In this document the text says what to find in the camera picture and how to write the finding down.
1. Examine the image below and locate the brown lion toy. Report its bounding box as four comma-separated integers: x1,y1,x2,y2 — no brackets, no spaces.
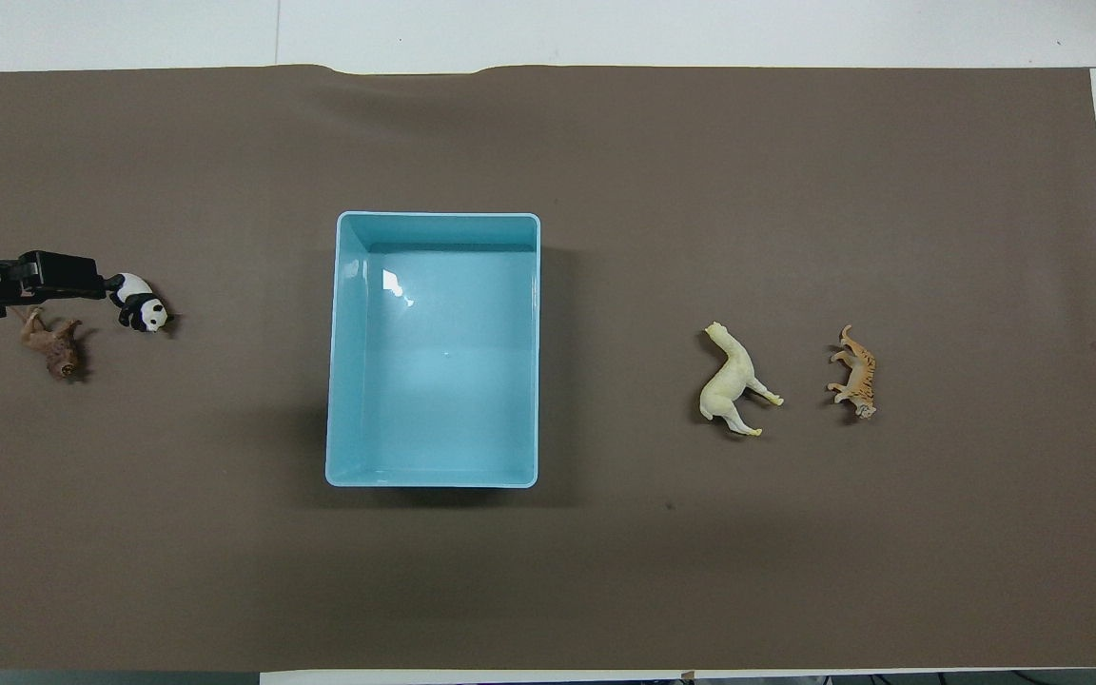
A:
19,306,86,382

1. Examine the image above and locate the black and white panda toy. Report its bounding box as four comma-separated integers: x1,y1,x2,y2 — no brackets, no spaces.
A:
108,272,174,335

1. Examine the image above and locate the orange striped tiger toy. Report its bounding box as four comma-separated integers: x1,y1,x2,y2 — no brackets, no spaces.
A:
826,324,879,421

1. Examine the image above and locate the cream llama toy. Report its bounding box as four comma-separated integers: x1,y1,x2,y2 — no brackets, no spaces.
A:
697,322,786,440

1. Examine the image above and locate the light blue storage box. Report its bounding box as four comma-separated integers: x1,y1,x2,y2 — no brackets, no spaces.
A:
324,211,542,490

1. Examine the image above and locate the brown table mat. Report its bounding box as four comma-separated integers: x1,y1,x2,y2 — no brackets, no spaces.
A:
0,64,1096,673

